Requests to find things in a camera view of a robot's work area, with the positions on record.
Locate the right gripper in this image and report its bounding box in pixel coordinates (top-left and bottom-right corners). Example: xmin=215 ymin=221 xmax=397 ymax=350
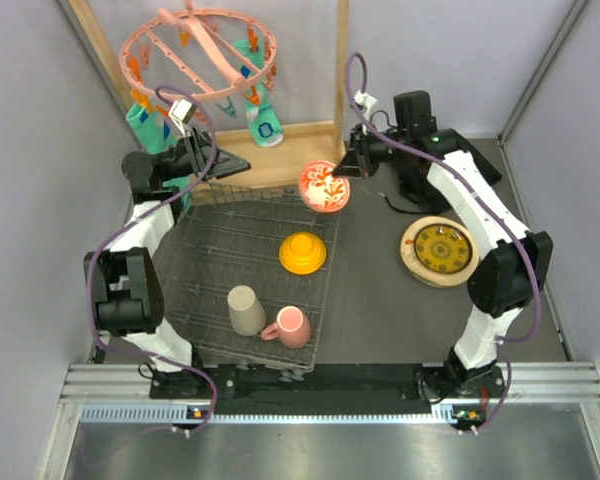
xmin=332 ymin=122 xmax=410 ymax=180

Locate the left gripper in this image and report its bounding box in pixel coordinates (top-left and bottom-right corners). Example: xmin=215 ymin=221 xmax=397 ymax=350
xmin=155 ymin=125 xmax=250 ymax=183

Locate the white orange patterned bowl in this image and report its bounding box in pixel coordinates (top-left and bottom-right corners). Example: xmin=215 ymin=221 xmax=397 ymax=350
xmin=298 ymin=160 xmax=351 ymax=213

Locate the yellow patterned small plate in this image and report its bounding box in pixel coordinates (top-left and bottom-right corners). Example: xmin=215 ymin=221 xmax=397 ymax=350
xmin=414 ymin=223 xmax=472 ymax=275

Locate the beige bird plate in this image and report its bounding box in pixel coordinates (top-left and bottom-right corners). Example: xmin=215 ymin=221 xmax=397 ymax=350
xmin=399 ymin=216 xmax=480 ymax=288

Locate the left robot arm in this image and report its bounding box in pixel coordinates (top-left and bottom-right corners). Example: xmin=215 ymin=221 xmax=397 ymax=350
xmin=84 ymin=126 xmax=251 ymax=398

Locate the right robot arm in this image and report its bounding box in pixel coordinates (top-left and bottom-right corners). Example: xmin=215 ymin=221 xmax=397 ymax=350
xmin=334 ymin=91 xmax=553 ymax=396

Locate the wooden stand tray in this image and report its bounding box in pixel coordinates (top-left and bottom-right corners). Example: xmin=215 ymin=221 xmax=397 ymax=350
xmin=59 ymin=1 xmax=349 ymax=188

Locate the black cloth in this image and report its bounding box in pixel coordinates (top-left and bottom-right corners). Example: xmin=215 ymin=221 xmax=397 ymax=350
xmin=379 ymin=139 xmax=504 ymax=214

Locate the mint green blue sock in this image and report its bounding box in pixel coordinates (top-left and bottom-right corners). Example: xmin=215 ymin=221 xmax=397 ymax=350
xmin=122 ymin=103 xmax=189 ymax=192

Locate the yellow ribbed bowl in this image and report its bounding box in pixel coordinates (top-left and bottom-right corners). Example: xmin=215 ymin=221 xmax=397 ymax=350
xmin=279 ymin=232 xmax=327 ymax=275

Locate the pink round clothes hanger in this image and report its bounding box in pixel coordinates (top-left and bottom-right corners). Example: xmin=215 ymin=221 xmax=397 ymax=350
xmin=119 ymin=1 xmax=278 ymax=105

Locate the beige tumbler cup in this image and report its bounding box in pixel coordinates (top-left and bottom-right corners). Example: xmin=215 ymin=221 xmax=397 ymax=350
xmin=227 ymin=285 xmax=266 ymax=336

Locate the pink mug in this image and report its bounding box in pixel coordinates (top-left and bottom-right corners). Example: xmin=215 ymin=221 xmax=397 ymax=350
xmin=260 ymin=306 xmax=311 ymax=349

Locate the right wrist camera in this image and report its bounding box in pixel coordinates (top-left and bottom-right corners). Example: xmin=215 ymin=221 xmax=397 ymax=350
xmin=351 ymin=90 xmax=378 ymax=136

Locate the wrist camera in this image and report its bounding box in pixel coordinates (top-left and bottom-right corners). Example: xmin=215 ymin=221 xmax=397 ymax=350
xmin=351 ymin=90 xmax=378 ymax=136
xmin=168 ymin=98 xmax=197 ymax=137

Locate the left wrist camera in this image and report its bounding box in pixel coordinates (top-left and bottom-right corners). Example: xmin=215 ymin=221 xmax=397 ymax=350
xmin=168 ymin=98 xmax=197 ymax=137

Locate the grey wire dish rack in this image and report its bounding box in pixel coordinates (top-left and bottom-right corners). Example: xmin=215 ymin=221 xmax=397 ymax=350
xmin=153 ymin=183 xmax=340 ymax=379

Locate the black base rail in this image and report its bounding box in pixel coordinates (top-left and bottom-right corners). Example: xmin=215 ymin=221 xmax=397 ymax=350
xmin=149 ymin=362 xmax=506 ymax=416

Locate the aluminium extrusion rail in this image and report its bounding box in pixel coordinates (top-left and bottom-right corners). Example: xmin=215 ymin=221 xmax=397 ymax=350
xmin=59 ymin=362 xmax=600 ymax=426

